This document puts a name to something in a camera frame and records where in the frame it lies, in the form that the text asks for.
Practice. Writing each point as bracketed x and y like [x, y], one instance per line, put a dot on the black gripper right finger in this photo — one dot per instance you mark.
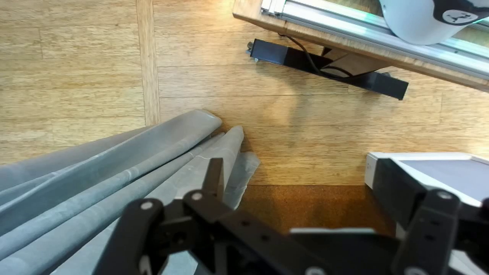
[427, 234]

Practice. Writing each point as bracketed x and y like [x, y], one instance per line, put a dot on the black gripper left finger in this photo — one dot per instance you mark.
[139, 230]

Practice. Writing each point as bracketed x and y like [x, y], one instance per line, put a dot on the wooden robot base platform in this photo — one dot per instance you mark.
[406, 60]

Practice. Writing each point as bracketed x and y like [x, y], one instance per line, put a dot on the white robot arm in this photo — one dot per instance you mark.
[417, 20]

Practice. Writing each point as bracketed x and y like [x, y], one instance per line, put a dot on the black metal foot bar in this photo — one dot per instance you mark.
[386, 85]

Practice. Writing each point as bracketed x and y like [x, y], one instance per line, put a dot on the aluminium frame rail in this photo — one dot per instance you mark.
[330, 23]

